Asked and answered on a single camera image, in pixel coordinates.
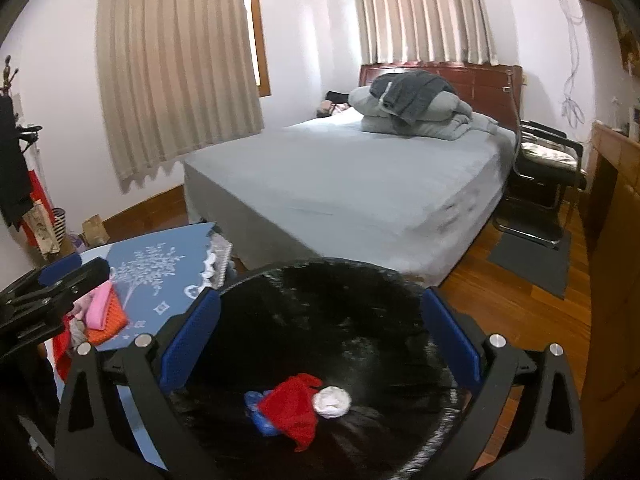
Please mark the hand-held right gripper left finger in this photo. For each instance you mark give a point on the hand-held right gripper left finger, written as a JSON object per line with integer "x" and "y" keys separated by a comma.
{"x": 192, "y": 340}

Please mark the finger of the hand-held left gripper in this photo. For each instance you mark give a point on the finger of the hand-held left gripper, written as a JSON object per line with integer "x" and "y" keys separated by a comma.
{"x": 60, "y": 265}
{"x": 85, "y": 276}

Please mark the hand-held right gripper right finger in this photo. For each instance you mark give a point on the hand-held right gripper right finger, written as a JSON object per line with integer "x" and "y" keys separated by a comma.
{"x": 452, "y": 340}

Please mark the pink cloth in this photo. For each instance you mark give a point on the pink cloth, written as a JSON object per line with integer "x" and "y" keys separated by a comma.
{"x": 100, "y": 305}

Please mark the orange knitted pad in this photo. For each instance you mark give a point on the orange knitted pad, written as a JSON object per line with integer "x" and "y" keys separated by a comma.
{"x": 112, "y": 327}

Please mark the red knitted cloth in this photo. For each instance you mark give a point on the red knitted cloth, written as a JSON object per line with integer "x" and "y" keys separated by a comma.
{"x": 290, "y": 410}

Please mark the black trash bag bin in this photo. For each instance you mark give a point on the black trash bag bin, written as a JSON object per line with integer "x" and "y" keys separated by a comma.
{"x": 325, "y": 320}

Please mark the white paper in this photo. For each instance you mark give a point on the white paper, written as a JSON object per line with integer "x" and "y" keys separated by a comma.
{"x": 331, "y": 402}

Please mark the purple plastic bag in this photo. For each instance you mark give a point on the purple plastic bag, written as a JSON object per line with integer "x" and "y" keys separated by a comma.
{"x": 79, "y": 244}

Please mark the striped basket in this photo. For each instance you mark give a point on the striped basket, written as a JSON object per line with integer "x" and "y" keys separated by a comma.
{"x": 59, "y": 227}

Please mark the printed beige tote bag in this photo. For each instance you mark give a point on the printed beige tote bag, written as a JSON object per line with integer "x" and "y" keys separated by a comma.
{"x": 42, "y": 230}

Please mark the brown paper bag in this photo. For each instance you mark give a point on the brown paper bag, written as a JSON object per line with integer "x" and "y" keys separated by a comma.
{"x": 95, "y": 230}

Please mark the red hanging cloth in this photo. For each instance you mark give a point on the red hanging cloth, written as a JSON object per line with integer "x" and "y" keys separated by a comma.
{"x": 40, "y": 195}

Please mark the white lace table cover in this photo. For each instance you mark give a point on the white lace table cover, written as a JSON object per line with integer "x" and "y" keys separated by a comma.
{"x": 216, "y": 260}

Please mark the black hanging coat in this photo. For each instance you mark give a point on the black hanging coat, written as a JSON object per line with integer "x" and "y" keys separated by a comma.
{"x": 12, "y": 170}

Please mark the grey floor mat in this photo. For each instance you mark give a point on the grey floor mat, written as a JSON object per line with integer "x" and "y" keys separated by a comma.
{"x": 532, "y": 265}

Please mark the black metal chair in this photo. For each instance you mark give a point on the black metal chair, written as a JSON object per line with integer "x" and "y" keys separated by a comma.
{"x": 530, "y": 185}

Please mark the wooden cabinet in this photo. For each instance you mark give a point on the wooden cabinet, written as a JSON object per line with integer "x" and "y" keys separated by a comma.
{"x": 615, "y": 260}

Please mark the bed with grey sheet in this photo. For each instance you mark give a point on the bed with grey sheet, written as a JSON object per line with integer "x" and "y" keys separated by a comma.
{"x": 340, "y": 185}

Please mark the coat rack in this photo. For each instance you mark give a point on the coat rack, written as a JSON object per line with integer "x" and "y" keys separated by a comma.
{"x": 7, "y": 75}

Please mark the patterned chair cushion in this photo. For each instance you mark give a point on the patterned chair cushion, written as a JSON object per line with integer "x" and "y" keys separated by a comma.
{"x": 547, "y": 154}

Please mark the wide beige curtain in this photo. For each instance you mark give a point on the wide beige curtain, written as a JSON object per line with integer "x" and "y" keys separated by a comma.
{"x": 175, "y": 75}

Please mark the folded grey duvet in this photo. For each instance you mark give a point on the folded grey duvet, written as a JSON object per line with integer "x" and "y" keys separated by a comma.
{"x": 440, "y": 117}

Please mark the dark grey clothes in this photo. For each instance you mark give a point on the dark grey clothes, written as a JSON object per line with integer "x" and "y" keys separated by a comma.
{"x": 410, "y": 95}

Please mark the dark wooden headboard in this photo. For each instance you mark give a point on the dark wooden headboard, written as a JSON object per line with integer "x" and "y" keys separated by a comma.
{"x": 480, "y": 87}

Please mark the black and pink clothes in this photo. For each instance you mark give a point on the black and pink clothes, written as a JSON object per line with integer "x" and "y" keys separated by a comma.
{"x": 336, "y": 102}

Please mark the narrow beige curtain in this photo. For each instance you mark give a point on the narrow beige curtain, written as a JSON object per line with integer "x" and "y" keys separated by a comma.
{"x": 425, "y": 10}

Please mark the wooden window frame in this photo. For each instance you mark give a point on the wooden window frame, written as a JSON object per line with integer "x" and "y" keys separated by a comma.
{"x": 260, "y": 35}

